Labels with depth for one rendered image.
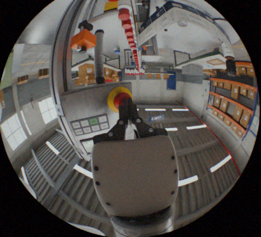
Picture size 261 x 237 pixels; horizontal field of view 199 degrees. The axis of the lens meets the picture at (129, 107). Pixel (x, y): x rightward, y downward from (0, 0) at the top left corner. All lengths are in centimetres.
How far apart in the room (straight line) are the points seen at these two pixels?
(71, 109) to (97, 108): 6
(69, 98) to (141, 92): 756
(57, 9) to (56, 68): 44
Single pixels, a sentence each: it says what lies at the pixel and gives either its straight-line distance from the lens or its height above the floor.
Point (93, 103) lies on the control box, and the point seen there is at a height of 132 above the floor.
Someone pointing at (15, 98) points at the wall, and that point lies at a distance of 543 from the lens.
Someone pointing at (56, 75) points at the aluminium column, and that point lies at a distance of 18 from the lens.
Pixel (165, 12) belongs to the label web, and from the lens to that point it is 40.
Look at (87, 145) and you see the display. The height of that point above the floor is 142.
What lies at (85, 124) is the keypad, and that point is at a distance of 18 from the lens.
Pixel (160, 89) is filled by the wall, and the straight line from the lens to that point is 773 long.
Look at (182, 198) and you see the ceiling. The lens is 276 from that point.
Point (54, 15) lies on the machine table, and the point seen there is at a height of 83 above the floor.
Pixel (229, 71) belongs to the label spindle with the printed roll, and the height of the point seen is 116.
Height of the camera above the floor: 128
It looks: 20 degrees up
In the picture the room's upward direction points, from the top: 177 degrees clockwise
